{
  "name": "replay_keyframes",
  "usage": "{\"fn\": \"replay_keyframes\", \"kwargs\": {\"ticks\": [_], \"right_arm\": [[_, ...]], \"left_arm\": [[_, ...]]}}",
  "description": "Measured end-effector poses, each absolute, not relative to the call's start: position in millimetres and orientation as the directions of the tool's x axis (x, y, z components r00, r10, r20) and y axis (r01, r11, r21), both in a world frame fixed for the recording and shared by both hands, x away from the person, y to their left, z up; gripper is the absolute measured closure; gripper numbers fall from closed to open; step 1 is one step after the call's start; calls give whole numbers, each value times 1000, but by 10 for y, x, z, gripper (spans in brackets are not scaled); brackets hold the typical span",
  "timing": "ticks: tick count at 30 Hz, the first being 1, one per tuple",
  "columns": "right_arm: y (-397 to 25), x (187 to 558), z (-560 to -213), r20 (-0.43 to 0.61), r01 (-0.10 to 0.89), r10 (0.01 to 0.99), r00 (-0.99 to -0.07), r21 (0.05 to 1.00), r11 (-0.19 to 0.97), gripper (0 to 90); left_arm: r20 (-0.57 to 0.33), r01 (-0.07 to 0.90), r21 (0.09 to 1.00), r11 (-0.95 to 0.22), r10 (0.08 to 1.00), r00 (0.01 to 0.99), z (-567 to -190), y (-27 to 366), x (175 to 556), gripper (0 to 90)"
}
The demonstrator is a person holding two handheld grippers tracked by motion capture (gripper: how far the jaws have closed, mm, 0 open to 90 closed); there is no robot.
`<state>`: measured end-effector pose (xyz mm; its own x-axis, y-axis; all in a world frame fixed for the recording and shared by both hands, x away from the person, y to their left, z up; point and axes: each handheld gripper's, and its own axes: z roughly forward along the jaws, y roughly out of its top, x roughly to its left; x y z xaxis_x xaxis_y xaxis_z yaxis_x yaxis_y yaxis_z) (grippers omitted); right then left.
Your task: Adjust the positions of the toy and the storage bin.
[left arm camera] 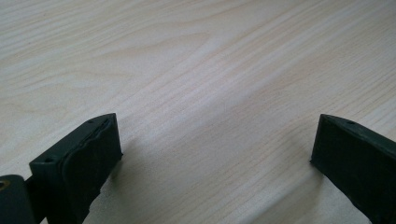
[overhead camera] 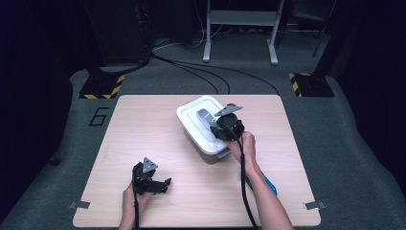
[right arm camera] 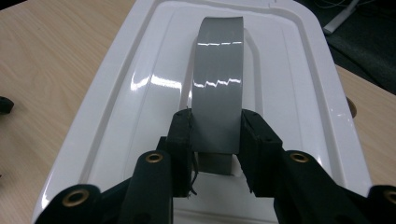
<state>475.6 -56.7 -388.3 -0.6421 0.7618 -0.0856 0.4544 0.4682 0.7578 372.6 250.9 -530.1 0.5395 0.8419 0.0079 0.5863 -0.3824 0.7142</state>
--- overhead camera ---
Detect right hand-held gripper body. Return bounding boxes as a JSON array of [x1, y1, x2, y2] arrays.
[[213, 103, 246, 143]]

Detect gray tape strip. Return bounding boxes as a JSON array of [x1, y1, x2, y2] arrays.
[[69, 200, 92, 211], [302, 200, 327, 211]]

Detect black stand base hazard stripes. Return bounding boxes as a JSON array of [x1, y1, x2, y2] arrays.
[[288, 72, 336, 99], [79, 71, 126, 101]]

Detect left hand-held gripper black cable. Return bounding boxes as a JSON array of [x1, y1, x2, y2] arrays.
[[131, 172, 142, 230]]

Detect person's left hand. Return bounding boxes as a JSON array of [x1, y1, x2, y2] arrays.
[[122, 183, 155, 222]]

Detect black floor cable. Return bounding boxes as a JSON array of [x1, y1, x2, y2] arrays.
[[159, 57, 232, 96], [164, 60, 221, 96], [151, 53, 281, 96]]

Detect small black floor object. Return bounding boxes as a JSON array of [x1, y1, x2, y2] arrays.
[[47, 155, 62, 168]]

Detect blue toy car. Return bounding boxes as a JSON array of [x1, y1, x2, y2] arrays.
[[261, 173, 279, 196]]

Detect white metal stand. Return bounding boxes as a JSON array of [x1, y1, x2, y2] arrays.
[[202, 0, 286, 66]]

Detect black cabinet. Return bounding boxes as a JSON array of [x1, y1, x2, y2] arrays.
[[80, 0, 151, 65]]

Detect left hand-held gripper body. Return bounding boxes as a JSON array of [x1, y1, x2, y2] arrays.
[[131, 156, 161, 196]]

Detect hand-held gripper black cable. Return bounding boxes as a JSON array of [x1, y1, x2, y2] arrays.
[[131, 172, 142, 230], [223, 122, 259, 230]]

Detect gray translucent storage box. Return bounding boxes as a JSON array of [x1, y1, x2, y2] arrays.
[[183, 127, 233, 166]]

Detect white box lid gray handle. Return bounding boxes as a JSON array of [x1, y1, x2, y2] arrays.
[[175, 94, 237, 157]]

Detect person's right hand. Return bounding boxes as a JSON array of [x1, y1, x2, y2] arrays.
[[226, 130, 259, 171]]

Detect right hand-held gripper black cable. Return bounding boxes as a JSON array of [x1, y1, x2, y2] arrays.
[[223, 122, 259, 230]]

